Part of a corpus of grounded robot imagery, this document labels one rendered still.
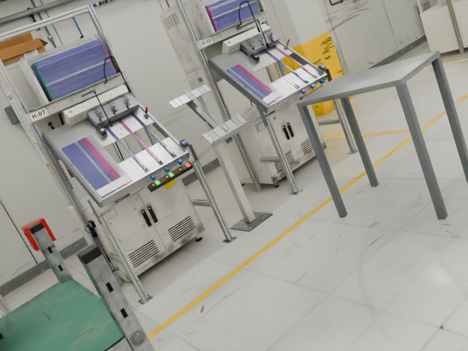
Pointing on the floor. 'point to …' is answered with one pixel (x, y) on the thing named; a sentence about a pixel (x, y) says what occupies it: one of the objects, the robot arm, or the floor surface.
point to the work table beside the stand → (352, 82)
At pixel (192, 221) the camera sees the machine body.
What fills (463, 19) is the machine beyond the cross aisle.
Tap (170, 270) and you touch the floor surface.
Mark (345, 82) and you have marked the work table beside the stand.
